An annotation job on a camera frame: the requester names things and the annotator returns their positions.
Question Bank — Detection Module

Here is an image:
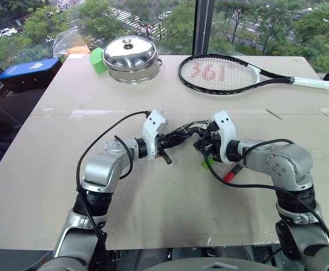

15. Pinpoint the clear plastic bag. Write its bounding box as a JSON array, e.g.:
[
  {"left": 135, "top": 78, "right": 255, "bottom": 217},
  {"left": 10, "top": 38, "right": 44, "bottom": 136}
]
[{"left": 52, "top": 30, "right": 91, "bottom": 57}]

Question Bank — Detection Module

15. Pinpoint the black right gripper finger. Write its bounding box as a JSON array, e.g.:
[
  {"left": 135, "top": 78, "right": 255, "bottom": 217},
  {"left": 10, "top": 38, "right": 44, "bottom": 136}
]
[
  {"left": 198, "top": 145, "right": 214, "bottom": 164},
  {"left": 192, "top": 137, "right": 210, "bottom": 150}
]

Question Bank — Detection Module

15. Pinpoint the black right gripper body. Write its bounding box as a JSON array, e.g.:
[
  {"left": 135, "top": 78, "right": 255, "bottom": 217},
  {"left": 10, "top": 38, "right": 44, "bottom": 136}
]
[{"left": 205, "top": 128, "right": 226, "bottom": 164}]

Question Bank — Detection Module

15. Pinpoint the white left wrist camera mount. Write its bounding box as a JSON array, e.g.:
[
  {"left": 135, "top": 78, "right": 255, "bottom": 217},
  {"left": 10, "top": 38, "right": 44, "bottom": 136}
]
[{"left": 141, "top": 110, "right": 169, "bottom": 161}]

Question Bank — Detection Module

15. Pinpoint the black and white tennis racket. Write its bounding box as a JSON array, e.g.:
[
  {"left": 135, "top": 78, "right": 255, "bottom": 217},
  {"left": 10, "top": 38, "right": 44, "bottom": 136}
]
[{"left": 177, "top": 53, "right": 329, "bottom": 95}]

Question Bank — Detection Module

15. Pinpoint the blue and black case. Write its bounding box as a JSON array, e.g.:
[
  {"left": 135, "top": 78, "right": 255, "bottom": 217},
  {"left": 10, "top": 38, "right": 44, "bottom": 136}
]
[{"left": 0, "top": 58, "right": 63, "bottom": 94}]

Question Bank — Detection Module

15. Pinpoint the orange object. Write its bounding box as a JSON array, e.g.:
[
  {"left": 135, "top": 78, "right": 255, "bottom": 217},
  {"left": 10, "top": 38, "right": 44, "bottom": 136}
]
[{"left": 67, "top": 46, "right": 91, "bottom": 56}]

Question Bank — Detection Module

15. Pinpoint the stainless steel pot lid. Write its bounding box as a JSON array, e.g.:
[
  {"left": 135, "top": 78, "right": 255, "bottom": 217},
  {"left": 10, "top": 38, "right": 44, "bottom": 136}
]
[{"left": 102, "top": 36, "right": 159, "bottom": 75}]

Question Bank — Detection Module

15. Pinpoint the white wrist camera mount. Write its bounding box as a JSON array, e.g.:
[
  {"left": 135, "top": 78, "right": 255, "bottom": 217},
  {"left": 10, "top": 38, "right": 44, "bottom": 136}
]
[
  {"left": 141, "top": 110, "right": 169, "bottom": 161},
  {"left": 210, "top": 111, "right": 240, "bottom": 164}
]

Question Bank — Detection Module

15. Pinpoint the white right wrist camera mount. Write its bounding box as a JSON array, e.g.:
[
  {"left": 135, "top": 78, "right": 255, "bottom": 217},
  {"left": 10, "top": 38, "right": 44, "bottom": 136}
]
[{"left": 210, "top": 111, "right": 240, "bottom": 164}]

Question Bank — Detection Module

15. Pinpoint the red capped marker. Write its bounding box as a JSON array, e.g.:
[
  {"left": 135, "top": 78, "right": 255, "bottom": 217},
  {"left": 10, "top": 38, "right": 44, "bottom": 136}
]
[{"left": 223, "top": 163, "right": 243, "bottom": 182}]

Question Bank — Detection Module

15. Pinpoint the green block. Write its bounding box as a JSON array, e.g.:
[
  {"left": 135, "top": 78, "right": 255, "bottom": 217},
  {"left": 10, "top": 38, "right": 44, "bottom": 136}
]
[{"left": 89, "top": 47, "right": 109, "bottom": 75}]

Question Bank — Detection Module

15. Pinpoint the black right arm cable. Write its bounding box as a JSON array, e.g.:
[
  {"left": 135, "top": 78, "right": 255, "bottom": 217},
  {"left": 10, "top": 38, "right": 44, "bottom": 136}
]
[{"left": 206, "top": 138, "right": 329, "bottom": 249}]

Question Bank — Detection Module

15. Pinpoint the green highlighter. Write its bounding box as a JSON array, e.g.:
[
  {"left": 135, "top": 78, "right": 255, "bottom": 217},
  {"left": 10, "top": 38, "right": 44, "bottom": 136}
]
[{"left": 200, "top": 156, "right": 214, "bottom": 171}]

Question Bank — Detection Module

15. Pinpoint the black window frame post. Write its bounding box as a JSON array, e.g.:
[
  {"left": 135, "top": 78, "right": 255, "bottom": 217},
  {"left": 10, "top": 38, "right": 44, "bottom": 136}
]
[{"left": 191, "top": 0, "right": 216, "bottom": 56}]

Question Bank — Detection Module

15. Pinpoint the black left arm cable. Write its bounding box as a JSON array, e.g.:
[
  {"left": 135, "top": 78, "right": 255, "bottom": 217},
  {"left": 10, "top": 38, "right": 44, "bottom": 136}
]
[{"left": 75, "top": 110, "right": 151, "bottom": 271}]

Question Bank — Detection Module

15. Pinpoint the white car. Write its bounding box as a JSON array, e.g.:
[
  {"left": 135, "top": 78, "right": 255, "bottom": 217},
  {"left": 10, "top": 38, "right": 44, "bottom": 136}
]
[{"left": 0, "top": 27, "right": 19, "bottom": 39}]

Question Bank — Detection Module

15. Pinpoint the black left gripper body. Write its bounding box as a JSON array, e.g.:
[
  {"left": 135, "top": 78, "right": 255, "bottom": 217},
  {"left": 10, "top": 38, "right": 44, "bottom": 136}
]
[{"left": 153, "top": 130, "right": 170, "bottom": 159}]

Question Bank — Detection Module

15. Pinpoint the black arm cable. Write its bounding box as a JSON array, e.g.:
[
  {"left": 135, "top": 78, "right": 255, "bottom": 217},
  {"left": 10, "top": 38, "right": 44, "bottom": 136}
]
[
  {"left": 75, "top": 110, "right": 151, "bottom": 271},
  {"left": 206, "top": 138, "right": 329, "bottom": 249}
]

